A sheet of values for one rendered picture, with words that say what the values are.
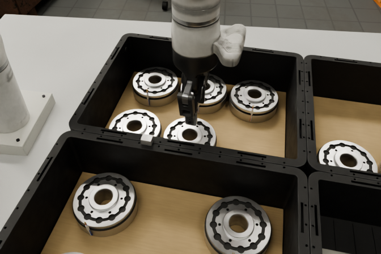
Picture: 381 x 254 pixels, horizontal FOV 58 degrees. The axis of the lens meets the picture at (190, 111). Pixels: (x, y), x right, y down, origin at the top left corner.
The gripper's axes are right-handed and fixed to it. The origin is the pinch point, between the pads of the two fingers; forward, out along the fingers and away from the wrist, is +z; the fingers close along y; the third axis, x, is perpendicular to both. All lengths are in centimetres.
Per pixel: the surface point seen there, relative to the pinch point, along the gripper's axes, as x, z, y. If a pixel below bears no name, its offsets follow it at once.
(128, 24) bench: -39, 21, -55
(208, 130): 2.8, 5.1, 0.6
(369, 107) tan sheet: 35.2, 8.2, -17.6
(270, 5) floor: 7, 92, -213
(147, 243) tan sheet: -1.6, 7.9, 23.8
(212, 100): 1.8, 4.8, -7.5
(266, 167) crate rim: 14.2, -2.0, 11.8
